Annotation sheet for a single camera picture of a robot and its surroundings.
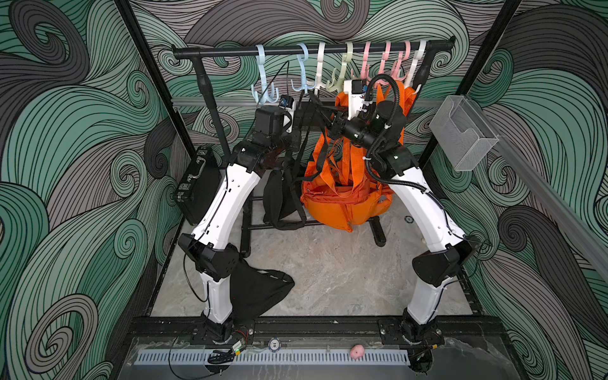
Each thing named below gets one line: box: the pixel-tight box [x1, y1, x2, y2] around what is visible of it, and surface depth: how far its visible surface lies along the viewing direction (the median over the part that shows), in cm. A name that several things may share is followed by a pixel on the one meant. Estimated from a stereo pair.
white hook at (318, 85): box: [307, 41, 327, 95], surface depth 58 cm
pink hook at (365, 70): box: [360, 41, 372, 84], surface depth 94 cm
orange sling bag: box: [395, 79, 417, 146], surface depth 63 cm
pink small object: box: [349, 344, 365, 360], surface depth 70 cm
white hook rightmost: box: [404, 40, 427, 89], surface depth 60 cm
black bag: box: [262, 90, 331, 232], surface depth 83 cm
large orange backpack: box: [300, 177, 395, 232], surface depth 83 cm
